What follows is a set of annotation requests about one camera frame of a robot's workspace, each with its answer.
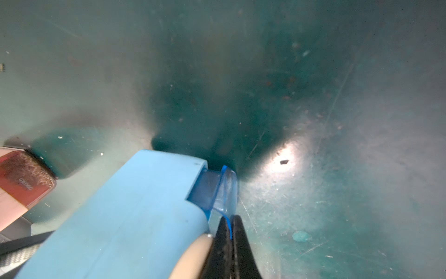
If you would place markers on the dark green table mat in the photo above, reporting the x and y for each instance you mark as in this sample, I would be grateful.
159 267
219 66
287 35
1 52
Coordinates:
332 114

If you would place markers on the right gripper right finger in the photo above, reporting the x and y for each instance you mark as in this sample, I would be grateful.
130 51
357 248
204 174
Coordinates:
244 265

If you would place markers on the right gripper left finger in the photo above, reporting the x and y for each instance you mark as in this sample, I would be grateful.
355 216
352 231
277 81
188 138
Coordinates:
218 264

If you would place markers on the blue sharpener back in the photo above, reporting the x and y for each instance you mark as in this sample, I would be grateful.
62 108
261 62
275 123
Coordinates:
136 226

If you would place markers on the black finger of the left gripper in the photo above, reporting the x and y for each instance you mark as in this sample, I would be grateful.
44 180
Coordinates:
15 253

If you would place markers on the pink sharpener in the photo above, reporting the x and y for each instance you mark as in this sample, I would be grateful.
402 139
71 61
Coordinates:
25 181

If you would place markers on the clear blue tray back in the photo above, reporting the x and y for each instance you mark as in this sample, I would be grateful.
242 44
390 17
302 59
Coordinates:
216 192

